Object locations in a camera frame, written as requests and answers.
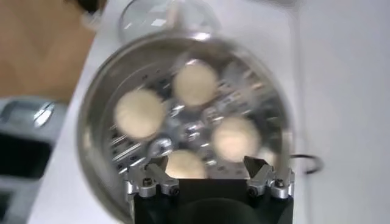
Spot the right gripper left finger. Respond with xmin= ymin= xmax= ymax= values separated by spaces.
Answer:
xmin=123 ymin=155 xmax=180 ymax=201

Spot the grey robot torso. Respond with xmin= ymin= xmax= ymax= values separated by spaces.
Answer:
xmin=0 ymin=96 xmax=68 ymax=224

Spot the glass lid with white handle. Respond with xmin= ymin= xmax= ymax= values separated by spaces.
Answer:
xmin=118 ymin=0 xmax=221 ymax=42

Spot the steel steamer basket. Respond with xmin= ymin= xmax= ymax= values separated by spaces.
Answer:
xmin=76 ymin=30 xmax=295 ymax=224

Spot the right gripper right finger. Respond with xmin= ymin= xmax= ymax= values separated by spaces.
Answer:
xmin=243 ymin=155 xmax=296 ymax=200

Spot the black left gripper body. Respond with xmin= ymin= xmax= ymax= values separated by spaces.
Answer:
xmin=76 ymin=0 xmax=107 ymax=15

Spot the black cooker power cable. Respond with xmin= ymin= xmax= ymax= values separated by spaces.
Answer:
xmin=289 ymin=154 xmax=324 ymax=175

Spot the white steamed baozi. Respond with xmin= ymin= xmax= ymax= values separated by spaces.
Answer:
xmin=211 ymin=117 xmax=262 ymax=163
xmin=172 ymin=59 xmax=219 ymax=107
xmin=164 ymin=149 xmax=208 ymax=180
xmin=113 ymin=88 xmax=167 ymax=141

